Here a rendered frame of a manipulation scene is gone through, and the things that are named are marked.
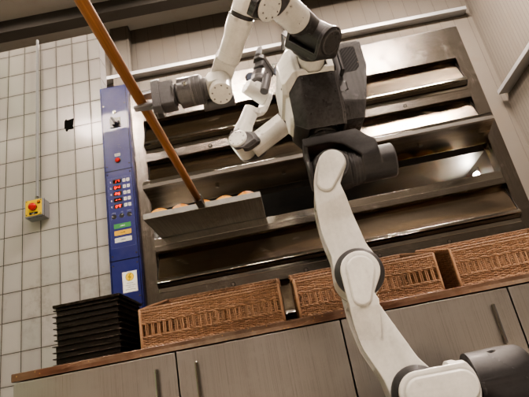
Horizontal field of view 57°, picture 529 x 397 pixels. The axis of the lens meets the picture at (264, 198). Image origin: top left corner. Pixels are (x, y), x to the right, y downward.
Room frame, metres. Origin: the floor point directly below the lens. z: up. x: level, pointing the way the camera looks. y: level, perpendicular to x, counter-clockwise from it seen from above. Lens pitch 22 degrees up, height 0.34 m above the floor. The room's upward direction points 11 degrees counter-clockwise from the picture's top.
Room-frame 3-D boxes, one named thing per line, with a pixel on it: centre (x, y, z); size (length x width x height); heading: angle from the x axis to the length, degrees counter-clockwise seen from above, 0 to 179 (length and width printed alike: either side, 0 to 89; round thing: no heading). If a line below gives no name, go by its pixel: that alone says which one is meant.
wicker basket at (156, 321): (2.07, 0.28, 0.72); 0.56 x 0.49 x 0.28; 90
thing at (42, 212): (2.32, 1.20, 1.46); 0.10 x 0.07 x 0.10; 89
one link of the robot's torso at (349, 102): (1.45, -0.27, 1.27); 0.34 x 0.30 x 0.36; 4
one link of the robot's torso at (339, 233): (1.45, -0.23, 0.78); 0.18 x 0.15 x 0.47; 179
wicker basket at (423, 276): (2.06, -0.32, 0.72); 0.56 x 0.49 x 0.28; 90
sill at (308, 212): (2.35, -0.31, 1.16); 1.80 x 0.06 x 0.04; 89
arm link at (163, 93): (1.18, 0.20, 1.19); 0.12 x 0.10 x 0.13; 88
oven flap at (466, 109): (2.33, -0.30, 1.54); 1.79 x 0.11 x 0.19; 89
